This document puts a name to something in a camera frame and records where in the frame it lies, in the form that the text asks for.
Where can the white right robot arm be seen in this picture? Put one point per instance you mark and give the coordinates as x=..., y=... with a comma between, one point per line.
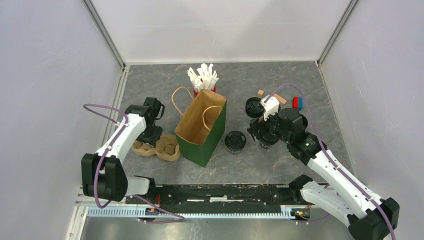
x=366, y=215

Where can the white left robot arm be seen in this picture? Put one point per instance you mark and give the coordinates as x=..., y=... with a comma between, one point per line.
x=103, y=175

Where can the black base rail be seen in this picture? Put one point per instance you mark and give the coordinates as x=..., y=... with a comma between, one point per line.
x=226, y=200

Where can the green paper bag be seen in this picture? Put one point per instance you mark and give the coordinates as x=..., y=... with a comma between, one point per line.
x=202, y=125

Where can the red and blue block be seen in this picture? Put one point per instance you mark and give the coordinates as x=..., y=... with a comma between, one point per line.
x=297, y=103

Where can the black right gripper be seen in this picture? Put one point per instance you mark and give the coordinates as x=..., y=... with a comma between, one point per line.
x=257, y=124

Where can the black coffee cup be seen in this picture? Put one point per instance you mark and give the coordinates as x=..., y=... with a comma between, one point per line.
x=266, y=143
x=235, y=150

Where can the white wrapped stirrer bundle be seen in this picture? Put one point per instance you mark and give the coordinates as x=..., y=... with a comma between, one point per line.
x=204, y=77

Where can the small wooden cube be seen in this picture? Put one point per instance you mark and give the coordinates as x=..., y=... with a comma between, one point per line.
x=260, y=93

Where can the black coffee lid stack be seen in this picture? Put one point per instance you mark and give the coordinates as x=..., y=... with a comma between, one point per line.
x=253, y=107

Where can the brown cardboard cup carrier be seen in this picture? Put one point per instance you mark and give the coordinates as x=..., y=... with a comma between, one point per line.
x=166, y=148

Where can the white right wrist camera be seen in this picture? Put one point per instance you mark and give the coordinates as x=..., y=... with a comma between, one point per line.
x=270, y=107

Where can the long wooden block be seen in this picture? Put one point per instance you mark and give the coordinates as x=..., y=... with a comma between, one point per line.
x=280, y=99

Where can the red cup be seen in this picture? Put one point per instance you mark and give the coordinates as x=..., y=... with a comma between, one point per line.
x=196, y=93

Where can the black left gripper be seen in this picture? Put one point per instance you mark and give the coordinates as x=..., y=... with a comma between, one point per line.
x=157, y=131

